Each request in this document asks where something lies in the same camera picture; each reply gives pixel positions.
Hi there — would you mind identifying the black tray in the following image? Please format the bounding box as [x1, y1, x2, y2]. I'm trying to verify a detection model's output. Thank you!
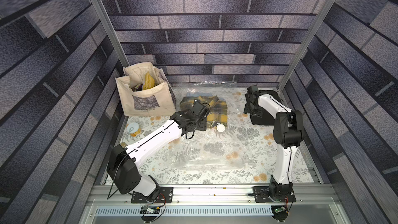
[249, 90, 282, 125]

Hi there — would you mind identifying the yellow black plaid shirt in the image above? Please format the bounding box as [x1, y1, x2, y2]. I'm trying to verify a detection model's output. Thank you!
[180, 96, 228, 128]

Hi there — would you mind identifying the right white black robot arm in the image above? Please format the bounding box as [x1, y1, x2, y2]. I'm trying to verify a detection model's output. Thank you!
[244, 86, 305, 202]

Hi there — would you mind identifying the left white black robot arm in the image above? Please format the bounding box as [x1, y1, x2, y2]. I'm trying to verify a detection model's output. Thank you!
[106, 100, 210, 202]

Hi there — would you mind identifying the white round bag valve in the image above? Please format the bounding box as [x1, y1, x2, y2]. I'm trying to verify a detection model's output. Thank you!
[216, 123, 226, 133]

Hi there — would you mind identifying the beige canvas tote bag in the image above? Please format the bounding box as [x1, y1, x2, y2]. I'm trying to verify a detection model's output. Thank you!
[116, 62, 176, 116]

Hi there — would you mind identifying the floral patterned table cloth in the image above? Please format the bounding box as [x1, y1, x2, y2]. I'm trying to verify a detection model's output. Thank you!
[105, 86, 315, 186]

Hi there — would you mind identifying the yellow snack packet in tote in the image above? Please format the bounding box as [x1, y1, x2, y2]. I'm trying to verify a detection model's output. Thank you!
[142, 72, 156, 90]

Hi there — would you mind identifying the left small circuit board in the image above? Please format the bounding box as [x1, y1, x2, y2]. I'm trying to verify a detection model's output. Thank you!
[140, 205, 162, 215]

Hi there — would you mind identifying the small circuit board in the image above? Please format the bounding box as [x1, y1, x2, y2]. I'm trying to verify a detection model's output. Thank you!
[140, 205, 162, 215]
[271, 206, 288, 223]

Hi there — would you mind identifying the right small circuit board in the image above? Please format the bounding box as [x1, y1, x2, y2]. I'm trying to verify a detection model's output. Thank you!
[271, 206, 288, 223]

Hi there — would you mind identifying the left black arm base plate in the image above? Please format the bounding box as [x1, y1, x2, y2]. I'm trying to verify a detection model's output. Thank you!
[131, 187, 174, 204]

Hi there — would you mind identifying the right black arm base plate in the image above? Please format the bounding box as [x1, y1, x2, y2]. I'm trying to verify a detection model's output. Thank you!
[252, 185, 296, 203]

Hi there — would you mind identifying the aluminium front rail frame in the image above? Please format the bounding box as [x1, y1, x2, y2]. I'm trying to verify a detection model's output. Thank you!
[78, 184, 351, 224]

